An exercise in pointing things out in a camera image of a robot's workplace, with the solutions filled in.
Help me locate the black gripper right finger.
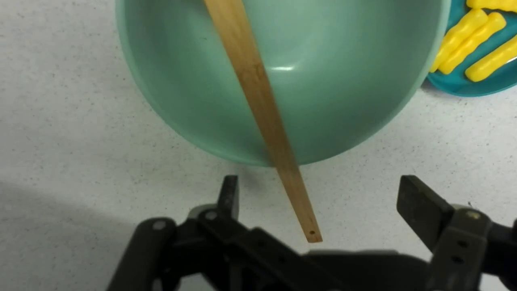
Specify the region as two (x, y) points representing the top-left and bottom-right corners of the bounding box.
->
(397, 173), (517, 291)

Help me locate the yellow toy fry piece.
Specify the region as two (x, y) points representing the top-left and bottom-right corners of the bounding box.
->
(430, 6), (490, 74)
(464, 34), (517, 84)
(439, 11), (510, 76)
(466, 0), (517, 14)

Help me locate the wooden spatula with yellow head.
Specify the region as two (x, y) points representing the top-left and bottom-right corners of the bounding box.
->
(203, 0), (325, 245)

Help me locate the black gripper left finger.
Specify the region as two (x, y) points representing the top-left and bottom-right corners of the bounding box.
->
(107, 174), (337, 291)

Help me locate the blue pan with grey handle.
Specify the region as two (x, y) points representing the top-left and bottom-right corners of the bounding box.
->
(427, 0), (517, 98)

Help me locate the mint green bowl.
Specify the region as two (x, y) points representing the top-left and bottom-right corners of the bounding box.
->
(114, 0), (455, 169)

